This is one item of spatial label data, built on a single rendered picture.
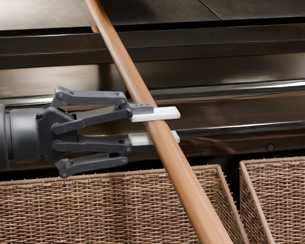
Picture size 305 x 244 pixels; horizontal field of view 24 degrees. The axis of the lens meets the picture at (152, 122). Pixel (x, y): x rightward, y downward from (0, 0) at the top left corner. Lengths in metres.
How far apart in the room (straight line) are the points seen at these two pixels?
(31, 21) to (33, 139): 0.74
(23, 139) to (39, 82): 0.65
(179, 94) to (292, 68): 0.54
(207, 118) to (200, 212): 0.90
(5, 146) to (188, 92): 0.40
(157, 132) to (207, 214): 0.23
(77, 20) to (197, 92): 0.52
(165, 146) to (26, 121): 0.19
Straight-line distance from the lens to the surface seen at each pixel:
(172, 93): 1.22
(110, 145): 0.99
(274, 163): 1.73
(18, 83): 1.60
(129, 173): 1.64
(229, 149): 1.71
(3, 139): 0.94
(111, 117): 0.98
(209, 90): 1.23
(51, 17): 1.69
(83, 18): 1.67
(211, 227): 0.73
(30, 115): 0.96
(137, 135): 1.01
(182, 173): 0.84
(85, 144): 0.99
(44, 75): 1.60
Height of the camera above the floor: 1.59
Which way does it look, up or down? 22 degrees down
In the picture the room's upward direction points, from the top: straight up
